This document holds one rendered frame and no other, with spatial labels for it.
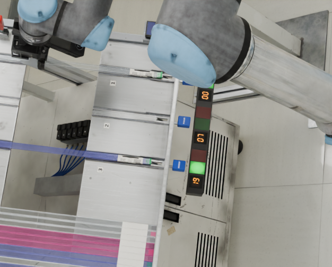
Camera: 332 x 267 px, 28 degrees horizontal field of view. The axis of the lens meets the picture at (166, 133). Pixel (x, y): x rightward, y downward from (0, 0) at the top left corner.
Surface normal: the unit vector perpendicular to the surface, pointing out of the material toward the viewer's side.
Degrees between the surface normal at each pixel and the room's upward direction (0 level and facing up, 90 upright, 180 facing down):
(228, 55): 79
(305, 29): 0
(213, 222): 90
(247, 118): 0
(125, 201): 45
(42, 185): 0
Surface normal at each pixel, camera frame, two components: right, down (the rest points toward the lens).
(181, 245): 0.72, -0.10
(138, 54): 0.03, -0.25
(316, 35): -0.68, -0.27
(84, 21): 0.12, 0.00
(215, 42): 0.54, 0.19
